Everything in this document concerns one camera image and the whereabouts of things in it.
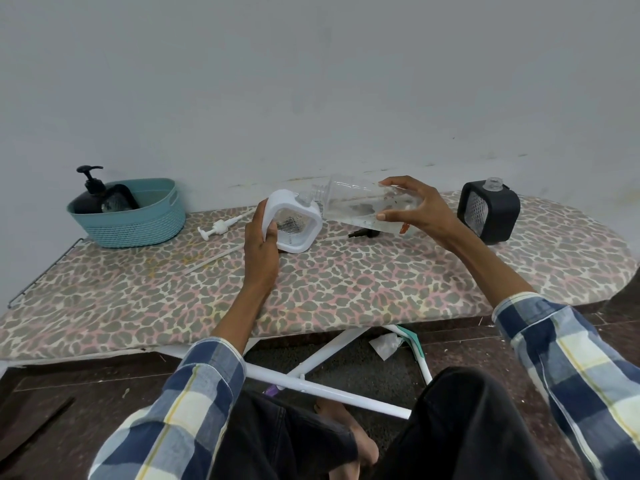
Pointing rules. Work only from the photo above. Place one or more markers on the person's right hand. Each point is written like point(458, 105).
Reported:
point(430, 212)

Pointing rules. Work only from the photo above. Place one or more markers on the person's left hand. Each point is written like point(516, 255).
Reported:
point(260, 259)

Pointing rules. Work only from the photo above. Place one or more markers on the person's right thumb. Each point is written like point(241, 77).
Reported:
point(395, 214)

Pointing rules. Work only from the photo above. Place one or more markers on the person's left thumb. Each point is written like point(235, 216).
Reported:
point(271, 232)

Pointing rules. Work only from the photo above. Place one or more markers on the white square dispenser bottle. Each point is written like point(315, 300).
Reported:
point(295, 214)

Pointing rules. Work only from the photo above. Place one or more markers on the clear plastic bottle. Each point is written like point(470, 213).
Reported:
point(350, 204)

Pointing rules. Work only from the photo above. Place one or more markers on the person's left forearm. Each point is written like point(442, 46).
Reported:
point(200, 384)

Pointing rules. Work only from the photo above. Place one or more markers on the person's right forearm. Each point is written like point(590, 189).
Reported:
point(540, 334)

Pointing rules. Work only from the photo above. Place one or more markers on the black pump head with tube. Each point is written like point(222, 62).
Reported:
point(361, 233)

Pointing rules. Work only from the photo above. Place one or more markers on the white pump head with tube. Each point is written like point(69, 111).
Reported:
point(218, 227)

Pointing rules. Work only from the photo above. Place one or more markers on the clear thin tube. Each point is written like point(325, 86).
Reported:
point(212, 258)

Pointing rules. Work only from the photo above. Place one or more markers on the leopard print ironing board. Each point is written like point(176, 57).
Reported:
point(360, 279)

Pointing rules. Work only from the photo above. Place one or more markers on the black square dispenser bottle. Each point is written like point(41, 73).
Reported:
point(497, 214)

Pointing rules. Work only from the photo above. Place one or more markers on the teal plastic basket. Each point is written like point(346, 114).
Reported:
point(145, 222)

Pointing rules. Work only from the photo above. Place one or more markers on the crumpled white paper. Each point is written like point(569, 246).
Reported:
point(386, 344)

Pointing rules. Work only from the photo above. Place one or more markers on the white ironing board legs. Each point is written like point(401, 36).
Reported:
point(325, 367)

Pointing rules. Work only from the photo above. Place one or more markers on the black dispenser bottle without pump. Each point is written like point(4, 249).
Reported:
point(119, 199)

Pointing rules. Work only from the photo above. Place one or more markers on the small purple scrap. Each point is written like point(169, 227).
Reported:
point(271, 390)

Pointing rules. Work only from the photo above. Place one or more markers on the black pump soap bottle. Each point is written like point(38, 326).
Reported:
point(91, 194)

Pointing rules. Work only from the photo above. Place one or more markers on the person's bare foot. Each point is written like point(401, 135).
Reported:
point(350, 427)

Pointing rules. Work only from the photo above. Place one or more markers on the person's black trousers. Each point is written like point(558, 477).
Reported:
point(450, 429)

